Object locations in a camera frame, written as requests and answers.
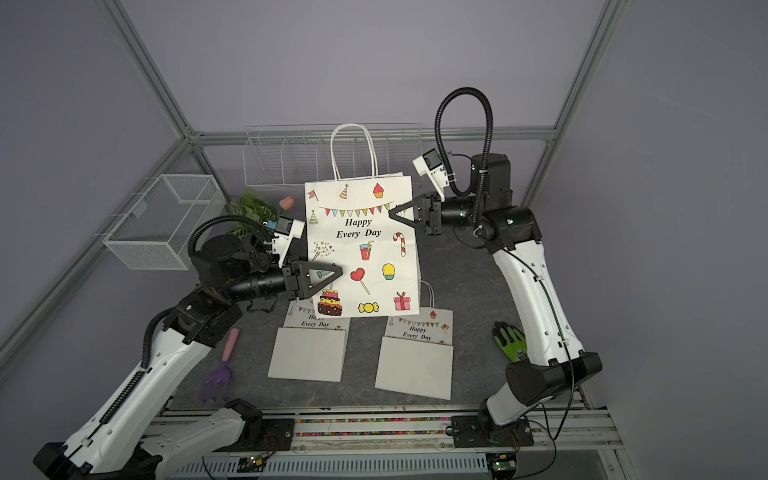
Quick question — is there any green artificial plant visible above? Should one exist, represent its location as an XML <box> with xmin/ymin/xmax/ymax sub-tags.
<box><xmin>230</xmin><ymin>189</ymin><xmax>281</xmax><ymax>226</ymax></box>

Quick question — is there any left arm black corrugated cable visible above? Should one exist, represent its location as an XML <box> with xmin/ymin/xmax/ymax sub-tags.
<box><xmin>187</xmin><ymin>215</ymin><xmax>274</xmax><ymax>259</ymax></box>

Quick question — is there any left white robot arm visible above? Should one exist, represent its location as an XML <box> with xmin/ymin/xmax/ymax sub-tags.
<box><xmin>33</xmin><ymin>234</ymin><xmax>344</xmax><ymax>479</ymax></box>

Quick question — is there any white wire mesh basket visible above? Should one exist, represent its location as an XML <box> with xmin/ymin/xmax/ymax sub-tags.
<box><xmin>103</xmin><ymin>174</ymin><xmax>225</xmax><ymax>271</ymax></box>

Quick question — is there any purple small toy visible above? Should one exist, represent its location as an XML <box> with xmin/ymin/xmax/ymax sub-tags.
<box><xmin>199</xmin><ymin>328</ymin><xmax>240</xmax><ymax>402</ymax></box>

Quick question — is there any pink artificial tulip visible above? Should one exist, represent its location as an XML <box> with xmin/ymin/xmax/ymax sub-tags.
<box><xmin>279</xmin><ymin>196</ymin><xmax>295</xmax><ymax>210</ymax></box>

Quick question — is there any white wire wall shelf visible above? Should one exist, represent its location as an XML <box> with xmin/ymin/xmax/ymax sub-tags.
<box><xmin>243</xmin><ymin>123</ymin><xmax>426</xmax><ymax>187</ymax></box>

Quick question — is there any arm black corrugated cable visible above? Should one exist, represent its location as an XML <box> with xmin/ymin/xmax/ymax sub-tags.
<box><xmin>187</xmin><ymin>215</ymin><xmax>274</xmax><ymax>259</ymax></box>
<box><xmin>434</xmin><ymin>87</ymin><xmax>494</xmax><ymax>223</ymax></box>

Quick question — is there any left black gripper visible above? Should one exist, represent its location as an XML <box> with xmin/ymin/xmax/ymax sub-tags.
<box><xmin>227</xmin><ymin>252</ymin><xmax>343</xmax><ymax>302</ymax></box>

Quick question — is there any white party paper bag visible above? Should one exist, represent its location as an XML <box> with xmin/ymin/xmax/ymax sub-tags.
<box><xmin>375</xmin><ymin>282</ymin><xmax>454</xmax><ymax>400</ymax></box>

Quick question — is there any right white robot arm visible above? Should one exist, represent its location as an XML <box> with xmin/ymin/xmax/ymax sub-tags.
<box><xmin>389</xmin><ymin>150</ymin><xmax>602</xmax><ymax>433</ymax></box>

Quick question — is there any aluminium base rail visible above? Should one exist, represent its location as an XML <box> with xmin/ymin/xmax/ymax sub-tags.
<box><xmin>173</xmin><ymin>406</ymin><xmax>636</xmax><ymax>479</ymax></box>

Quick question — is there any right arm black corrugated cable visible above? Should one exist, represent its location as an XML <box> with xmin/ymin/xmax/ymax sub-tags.
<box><xmin>434</xmin><ymin>87</ymin><xmax>494</xmax><ymax>223</ymax></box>

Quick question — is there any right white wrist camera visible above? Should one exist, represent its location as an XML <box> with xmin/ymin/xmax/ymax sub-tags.
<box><xmin>412</xmin><ymin>149</ymin><xmax>451</xmax><ymax>202</ymax></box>

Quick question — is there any green black work glove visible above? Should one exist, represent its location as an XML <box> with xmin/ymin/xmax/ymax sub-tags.
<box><xmin>492</xmin><ymin>322</ymin><xmax>528</xmax><ymax>363</ymax></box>

